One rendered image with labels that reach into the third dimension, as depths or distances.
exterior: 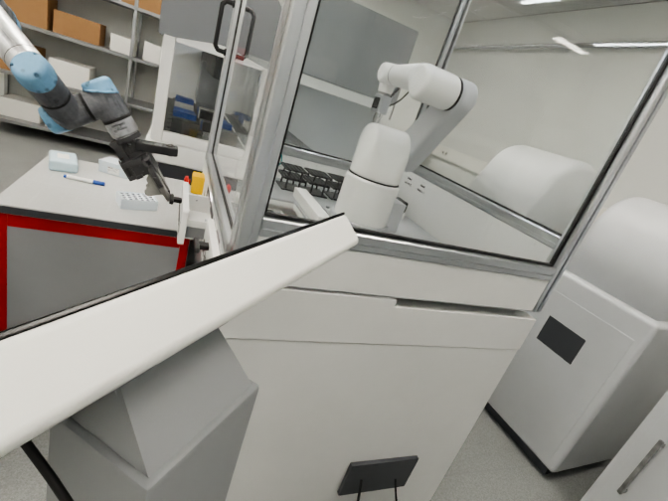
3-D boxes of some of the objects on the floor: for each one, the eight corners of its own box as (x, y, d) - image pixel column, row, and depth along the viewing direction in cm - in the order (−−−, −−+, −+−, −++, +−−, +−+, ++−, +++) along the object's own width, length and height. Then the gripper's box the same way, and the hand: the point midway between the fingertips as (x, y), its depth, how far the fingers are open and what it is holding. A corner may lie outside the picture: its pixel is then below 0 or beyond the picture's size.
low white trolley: (-9, 396, 141) (-12, 202, 114) (43, 302, 193) (49, 153, 166) (164, 393, 165) (194, 232, 138) (168, 310, 217) (191, 182, 190)
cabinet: (160, 566, 110) (212, 341, 82) (170, 338, 196) (198, 191, 168) (425, 515, 150) (522, 352, 122) (337, 344, 237) (382, 226, 209)
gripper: (111, 137, 113) (150, 201, 124) (105, 145, 104) (147, 213, 115) (140, 127, 114) (176, 191, 126) (136, 134, 105) (175, 202, 116)
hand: (169, 194), depth 120 cm, fingers closed on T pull, 3 cm apart
